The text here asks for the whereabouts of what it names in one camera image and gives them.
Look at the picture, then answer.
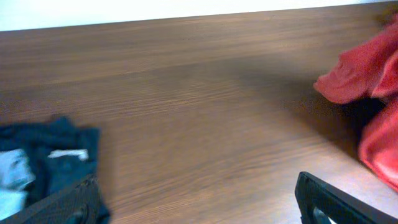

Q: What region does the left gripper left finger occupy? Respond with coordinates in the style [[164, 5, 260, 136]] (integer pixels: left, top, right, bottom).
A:
[[1, 174, 101, 224]]

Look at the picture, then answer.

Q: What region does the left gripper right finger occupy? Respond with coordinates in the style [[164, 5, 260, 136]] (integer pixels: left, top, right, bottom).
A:
[[295, 172, 397, 224]]

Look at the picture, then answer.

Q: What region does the navy folded garment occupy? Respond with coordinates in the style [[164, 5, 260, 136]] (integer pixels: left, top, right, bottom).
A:
[[1, 116, 111, 223]]

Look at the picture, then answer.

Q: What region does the grey folded shirt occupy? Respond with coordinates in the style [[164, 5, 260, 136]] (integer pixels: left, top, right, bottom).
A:
[[1, 149, 35, 220]]

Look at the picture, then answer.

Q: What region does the red crumpled shirt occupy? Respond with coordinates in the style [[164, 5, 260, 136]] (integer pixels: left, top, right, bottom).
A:
[[313, 13, 397, 190]]

